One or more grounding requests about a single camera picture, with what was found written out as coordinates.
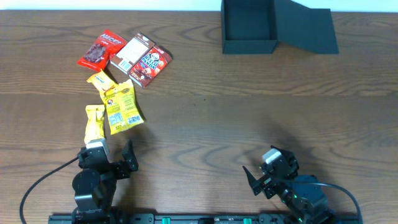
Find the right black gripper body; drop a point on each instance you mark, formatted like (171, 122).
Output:
(267, 186)

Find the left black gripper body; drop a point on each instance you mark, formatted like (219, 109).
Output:
(119, 172)

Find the yellow Hacks candy bag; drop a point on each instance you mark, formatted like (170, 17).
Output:
(120, 105)

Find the brown Pocky box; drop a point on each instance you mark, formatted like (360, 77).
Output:
(132, 52)

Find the red Hello Panda box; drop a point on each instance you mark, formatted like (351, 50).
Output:
(149, 66)

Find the red Hacks candy bag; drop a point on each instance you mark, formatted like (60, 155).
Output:
(104, 48)

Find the black cardboard box with lid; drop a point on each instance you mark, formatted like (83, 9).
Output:
(257, 27)

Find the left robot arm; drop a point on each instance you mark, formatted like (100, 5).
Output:
(96, 184)

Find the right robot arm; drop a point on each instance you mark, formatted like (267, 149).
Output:
(306, 200)

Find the yellow wrapped snack bar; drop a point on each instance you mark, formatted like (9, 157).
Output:
(95, 124)

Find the small orange biscuit packet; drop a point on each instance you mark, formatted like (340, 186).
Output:
(101, 82)

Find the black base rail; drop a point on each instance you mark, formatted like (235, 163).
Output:
(148, 218)

